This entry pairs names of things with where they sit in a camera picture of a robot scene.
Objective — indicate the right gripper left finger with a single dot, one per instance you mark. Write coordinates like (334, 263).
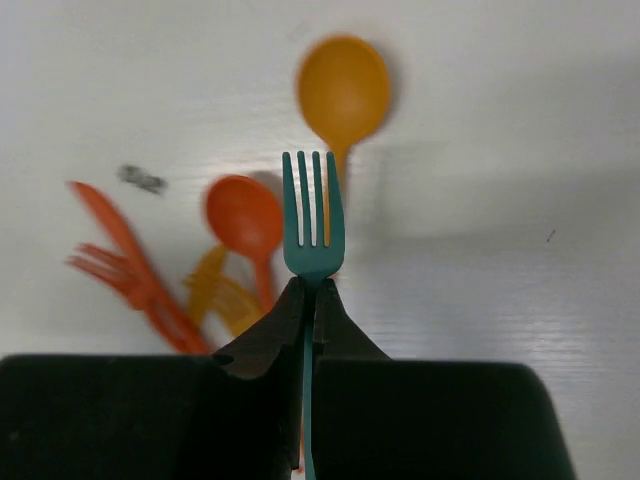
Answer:
(234, 414)

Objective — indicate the teal plastic fork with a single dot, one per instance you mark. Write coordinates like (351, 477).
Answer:
(313, 254)

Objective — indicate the orange plastic fork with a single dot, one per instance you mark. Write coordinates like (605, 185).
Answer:
(112, 269)

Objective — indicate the yellow plastic spoon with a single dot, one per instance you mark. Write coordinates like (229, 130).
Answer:
(344, 93)

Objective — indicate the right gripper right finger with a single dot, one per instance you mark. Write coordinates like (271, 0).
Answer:
(374, 417)

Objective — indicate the orange plastic spoon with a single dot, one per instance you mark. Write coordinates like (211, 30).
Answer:
(246, 217)

